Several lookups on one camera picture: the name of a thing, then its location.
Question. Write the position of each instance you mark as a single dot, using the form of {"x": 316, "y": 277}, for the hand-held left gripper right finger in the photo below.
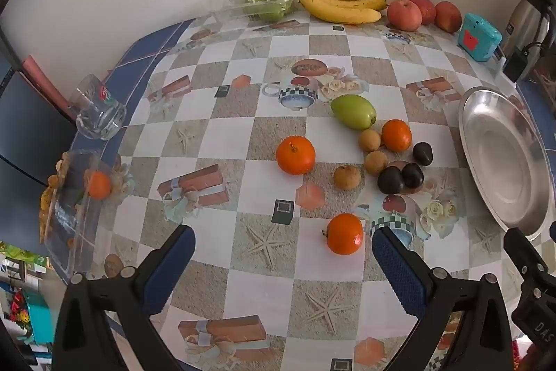
{"x": 402, "y": 271}

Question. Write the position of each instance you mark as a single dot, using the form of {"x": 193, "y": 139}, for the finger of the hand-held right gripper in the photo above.
{"x": 521, "y": 253}

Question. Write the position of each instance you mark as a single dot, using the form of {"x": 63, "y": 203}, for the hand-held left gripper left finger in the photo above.
{"x": 173, "y": 266}

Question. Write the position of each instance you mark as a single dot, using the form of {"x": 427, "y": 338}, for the dark purple fruit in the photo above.
{"x": 412, "y": 174}
{"x": 422, "y": 153}
{"x": 390, "y": 179}

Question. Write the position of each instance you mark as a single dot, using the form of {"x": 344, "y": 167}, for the round metal plate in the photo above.
{"x": 499, "y": 162}

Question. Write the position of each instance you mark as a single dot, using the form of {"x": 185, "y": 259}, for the small brown fruit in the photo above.
{"x": 375, "y": 162}
{"x": 346, "y": 176}
{"x": 370, "y": 139}

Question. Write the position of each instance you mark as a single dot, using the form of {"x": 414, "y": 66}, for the green mango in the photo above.
{"x": 352, "y": 112}

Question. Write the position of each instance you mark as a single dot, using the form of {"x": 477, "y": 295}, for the bunch of green fruits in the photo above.
{"x": 271, "y": 8}

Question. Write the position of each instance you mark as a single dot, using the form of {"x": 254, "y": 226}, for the clear plastic box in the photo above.
{"x": 74, "y": 223}

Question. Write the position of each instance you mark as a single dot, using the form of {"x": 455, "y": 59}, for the teal crate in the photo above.
{"x": 41, "y": 319}

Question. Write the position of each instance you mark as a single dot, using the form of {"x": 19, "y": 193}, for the printed checkered tablecloth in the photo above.
{"x": 260, "y": 127}

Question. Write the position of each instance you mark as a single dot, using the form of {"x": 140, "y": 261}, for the clear glass mug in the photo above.
{"x": 93, "y": 114}

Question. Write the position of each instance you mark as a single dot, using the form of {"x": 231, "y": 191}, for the black power adapter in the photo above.
{"x": 517, "y": 64}

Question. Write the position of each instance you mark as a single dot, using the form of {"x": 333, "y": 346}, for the small white box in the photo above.
{"x": 497, "y": 60}

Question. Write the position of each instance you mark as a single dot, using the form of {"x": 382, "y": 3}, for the dark chair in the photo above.
{"x": 26, "y": 114}

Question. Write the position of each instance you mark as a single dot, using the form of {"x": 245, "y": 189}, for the teal plastic box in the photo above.
{"x": 478, "y": 36}

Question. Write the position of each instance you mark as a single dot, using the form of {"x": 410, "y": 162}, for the steel thermos flask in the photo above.
{"x": 527, "y": 17}

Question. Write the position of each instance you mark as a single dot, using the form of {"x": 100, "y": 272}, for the red apple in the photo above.
{"x": 425, "y": 5}
{"x": 404, "y": 15}
{"x": 448, "y": 17}

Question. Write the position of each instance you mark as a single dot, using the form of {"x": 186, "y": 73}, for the clear plastic fruit container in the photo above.
{"x": 230, "y": 6}

